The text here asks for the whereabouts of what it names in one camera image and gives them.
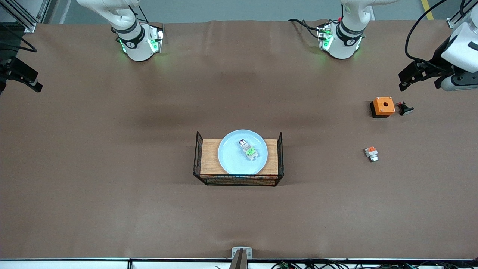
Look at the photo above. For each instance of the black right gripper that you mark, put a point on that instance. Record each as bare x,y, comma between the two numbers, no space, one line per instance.
8,68

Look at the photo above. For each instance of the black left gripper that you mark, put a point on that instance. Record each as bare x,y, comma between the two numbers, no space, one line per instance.
437,62

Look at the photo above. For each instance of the red button green contact block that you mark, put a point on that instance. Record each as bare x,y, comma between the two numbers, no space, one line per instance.
249,150

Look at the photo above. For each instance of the light blue round plate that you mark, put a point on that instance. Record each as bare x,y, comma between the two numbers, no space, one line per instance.
233,157

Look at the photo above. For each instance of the green-lit arm base box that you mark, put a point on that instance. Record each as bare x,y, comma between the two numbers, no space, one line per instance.
325,37
155,39

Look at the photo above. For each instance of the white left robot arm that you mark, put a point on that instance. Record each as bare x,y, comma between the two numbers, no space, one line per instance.
345,41

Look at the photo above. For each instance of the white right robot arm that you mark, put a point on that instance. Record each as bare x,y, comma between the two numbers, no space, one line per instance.
136,43

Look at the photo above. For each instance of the black push button head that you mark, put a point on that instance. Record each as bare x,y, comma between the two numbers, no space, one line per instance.
405,109

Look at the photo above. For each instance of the brown table cover sheet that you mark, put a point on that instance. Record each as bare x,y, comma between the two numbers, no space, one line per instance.
112,209

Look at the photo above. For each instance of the orange button enclosure box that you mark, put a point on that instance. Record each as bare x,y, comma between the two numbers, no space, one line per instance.
383,106

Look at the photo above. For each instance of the aluminium frame profile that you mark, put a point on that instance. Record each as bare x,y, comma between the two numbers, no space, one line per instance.
22,18
457,18

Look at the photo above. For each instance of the button switch orange contact block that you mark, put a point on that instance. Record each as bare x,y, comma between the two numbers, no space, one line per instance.
371,153

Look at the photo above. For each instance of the white table edge rail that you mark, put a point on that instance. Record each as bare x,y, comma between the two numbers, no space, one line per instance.
67,263

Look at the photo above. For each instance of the grey metal camera mount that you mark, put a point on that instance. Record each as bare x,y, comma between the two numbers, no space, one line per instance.
241,254

